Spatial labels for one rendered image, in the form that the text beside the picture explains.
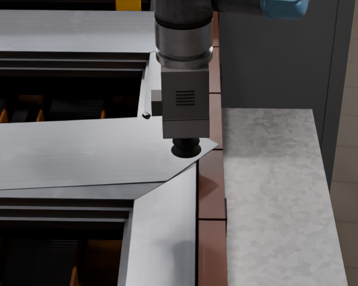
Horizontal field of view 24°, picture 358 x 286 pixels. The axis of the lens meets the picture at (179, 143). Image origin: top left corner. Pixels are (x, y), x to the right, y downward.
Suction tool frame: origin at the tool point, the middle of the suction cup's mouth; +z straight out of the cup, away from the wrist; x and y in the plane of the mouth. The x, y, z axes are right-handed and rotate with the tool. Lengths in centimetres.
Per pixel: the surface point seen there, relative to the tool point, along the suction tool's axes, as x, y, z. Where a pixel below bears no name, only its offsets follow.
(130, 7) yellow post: -11, -67, 9
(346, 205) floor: 50, -103, 94
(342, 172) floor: 52, -120, 94
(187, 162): 0.3, -7.5, 7.6
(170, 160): -2.5, -8.0, 7.6
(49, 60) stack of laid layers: -25, -43, 8
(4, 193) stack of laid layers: -26.9, -0.4, 7.3
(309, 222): 21.5, -14.7, 26.4
